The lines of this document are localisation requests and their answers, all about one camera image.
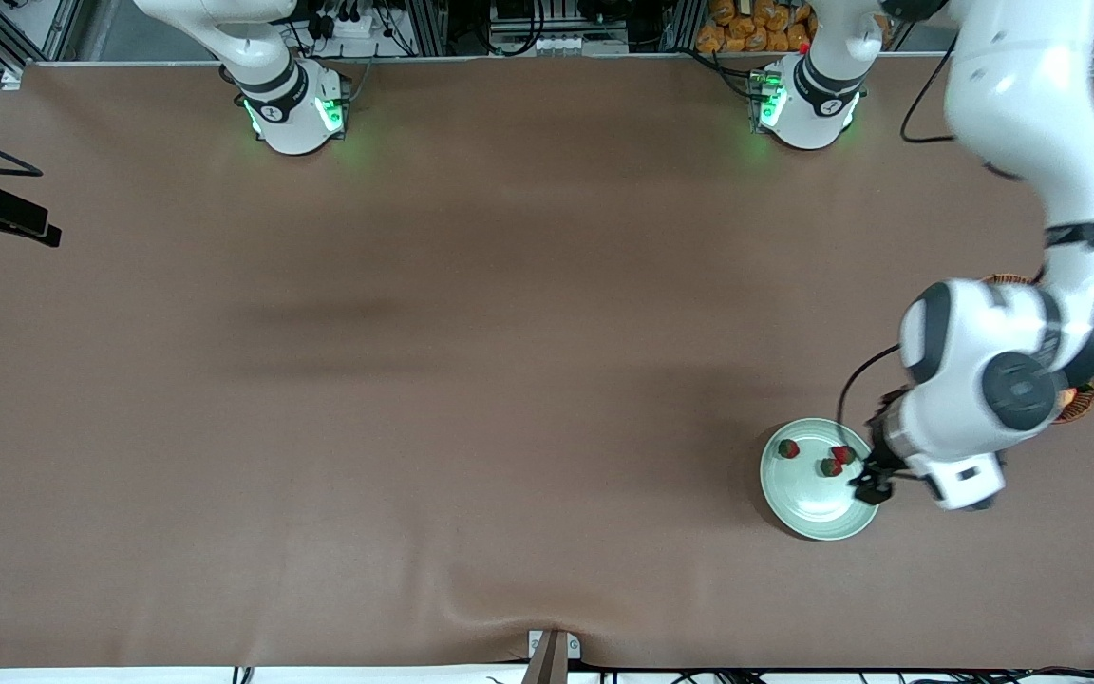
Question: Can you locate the pale green round plate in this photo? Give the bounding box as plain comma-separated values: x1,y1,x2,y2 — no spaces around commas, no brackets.
760,418,884,542

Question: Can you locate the brown wicker basket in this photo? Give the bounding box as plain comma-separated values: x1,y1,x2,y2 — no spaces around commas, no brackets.
982,274,1094,425

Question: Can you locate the brown table cover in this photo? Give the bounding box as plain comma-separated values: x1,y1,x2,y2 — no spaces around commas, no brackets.
0,52,1094,671

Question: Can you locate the white power strip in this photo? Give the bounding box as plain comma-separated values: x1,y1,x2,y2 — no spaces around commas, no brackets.
305,8,379,39

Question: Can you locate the bag of orange buns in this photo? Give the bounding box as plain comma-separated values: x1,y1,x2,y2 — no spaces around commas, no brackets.
696,0,816,54

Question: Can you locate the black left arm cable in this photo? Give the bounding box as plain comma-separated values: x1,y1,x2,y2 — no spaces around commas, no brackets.
836,52,1094,449

